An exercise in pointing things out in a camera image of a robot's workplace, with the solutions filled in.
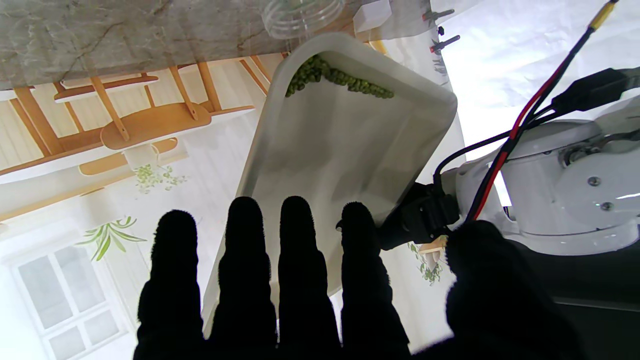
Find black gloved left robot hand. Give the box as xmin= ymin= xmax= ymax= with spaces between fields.
xmin=377 ymin=182 xmax=461 ymax=251

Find black flat panel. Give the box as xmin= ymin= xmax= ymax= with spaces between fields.
xmin=520 ymin=240 xmax=640 ymax=360

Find white square bottle cap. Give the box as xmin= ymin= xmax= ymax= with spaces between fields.
xmin=353 ymin=0 xmax=393 ymax=33

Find black red spring clamp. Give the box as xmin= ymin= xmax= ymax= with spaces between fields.
xmin=430 ymin=34 xmax=461 ymax=54
xmin=422 ymin=8 xmax=456 ymax=22

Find printed room backdrop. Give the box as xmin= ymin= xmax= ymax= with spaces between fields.
xmin=0 ymin=0 xmax=468 ymax=360

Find clear bottle with green base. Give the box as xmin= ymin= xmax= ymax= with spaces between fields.
xmin=262 ymin=0 xmax=346 ymax=40

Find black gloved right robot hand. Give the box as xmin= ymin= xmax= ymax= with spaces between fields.
xmin=132 ymin=196 xmax=583 ymax=360

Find cream plastic baking tray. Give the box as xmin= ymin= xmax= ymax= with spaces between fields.
xmin=202 ymin=32 xmax=458 ymax=336

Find scattered green beans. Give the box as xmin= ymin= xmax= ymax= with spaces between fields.
xmin=285 ymin=54 xmax=396 ymax=100

